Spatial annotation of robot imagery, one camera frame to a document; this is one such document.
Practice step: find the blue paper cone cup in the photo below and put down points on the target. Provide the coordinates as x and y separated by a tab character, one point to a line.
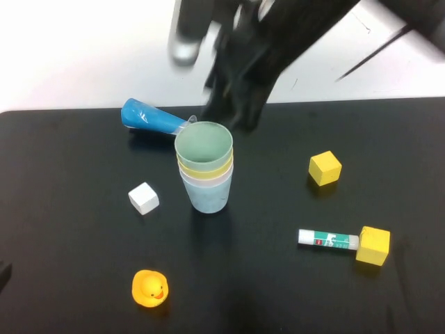
153	118

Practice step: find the clear plastic cone holder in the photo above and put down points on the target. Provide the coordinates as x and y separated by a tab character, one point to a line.
190	121

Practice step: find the yellow plastic cup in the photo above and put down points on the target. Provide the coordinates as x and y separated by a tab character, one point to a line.
222	168

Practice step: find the pink plastic cup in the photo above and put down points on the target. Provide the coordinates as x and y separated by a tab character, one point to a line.
222	180

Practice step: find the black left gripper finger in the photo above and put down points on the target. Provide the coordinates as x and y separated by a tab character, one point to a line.
4	276

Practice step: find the light blue plastic cup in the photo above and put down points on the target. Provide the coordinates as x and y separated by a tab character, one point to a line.
206	198

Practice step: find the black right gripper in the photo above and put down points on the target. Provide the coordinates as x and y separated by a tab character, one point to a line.
253	52

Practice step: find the yellow rubber duck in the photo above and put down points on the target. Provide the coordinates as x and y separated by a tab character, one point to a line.
150	288

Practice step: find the white green glue stick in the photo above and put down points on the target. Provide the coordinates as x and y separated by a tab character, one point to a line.
327	239

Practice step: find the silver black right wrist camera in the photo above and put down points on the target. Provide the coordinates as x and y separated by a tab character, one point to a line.
187	35

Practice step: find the green plastic cup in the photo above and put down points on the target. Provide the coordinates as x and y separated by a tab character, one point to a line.
205	146

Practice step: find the white cube block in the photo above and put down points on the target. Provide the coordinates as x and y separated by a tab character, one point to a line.
144	199

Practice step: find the yellow cube block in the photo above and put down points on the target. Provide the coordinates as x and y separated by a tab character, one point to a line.
325	168
372	247

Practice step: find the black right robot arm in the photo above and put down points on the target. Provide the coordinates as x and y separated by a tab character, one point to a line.
347	17

